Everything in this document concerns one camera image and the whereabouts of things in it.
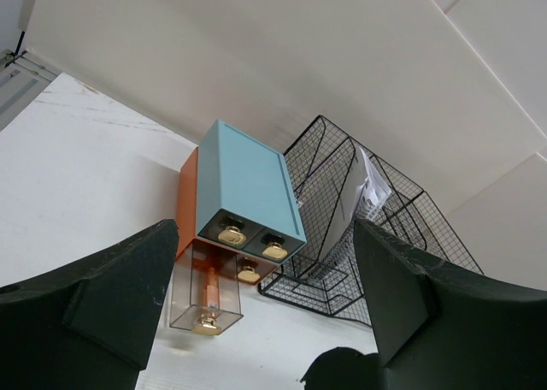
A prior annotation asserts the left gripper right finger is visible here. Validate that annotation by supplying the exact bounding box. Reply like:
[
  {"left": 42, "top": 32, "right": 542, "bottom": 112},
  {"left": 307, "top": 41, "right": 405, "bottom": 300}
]
[{"left": 354, "top": 220, "right": 546, "bottom": 389}]

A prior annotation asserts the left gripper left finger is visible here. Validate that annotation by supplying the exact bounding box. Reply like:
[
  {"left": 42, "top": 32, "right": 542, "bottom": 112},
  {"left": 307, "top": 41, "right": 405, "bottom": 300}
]
[{"left": 1, "top": 219, "right": 179, "bottom": 389}]

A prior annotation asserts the clear drawer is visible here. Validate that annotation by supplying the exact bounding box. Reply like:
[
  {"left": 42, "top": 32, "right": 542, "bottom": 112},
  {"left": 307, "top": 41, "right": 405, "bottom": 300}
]
[{"left": 169, "top": 239, "right": 243, "bottom": 336}]

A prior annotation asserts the white instruction booklet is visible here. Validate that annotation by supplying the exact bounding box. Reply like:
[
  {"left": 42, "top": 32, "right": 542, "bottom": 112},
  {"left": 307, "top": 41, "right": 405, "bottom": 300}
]
[{"left": 320, "top": 145, "right": 392, "bottom": 268}]

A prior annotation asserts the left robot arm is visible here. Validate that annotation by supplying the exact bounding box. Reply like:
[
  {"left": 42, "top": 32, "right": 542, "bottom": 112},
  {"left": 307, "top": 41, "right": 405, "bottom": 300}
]
[{"left": 1, "top": 219, "right": 546, "bottom": 389}]

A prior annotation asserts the teal mini drawer cabinet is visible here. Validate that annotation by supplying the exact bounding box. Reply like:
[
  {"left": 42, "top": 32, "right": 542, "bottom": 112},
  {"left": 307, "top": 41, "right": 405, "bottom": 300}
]
[{"left": 176, "top": 120, "right": 307, "bottom": 285}]

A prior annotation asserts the black wire mesh organizer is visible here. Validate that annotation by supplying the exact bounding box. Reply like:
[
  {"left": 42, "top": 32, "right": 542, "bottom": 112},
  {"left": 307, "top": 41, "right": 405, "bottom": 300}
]
[{"left": 258, "top": 115, "right": 482, "bottom": 325}]

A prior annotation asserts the aluminium rail frame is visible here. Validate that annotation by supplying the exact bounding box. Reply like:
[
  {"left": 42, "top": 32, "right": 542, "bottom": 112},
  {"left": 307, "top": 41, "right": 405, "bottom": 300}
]
[{"left": 0, "top": 50, "right": 60, "bottom": 130}]

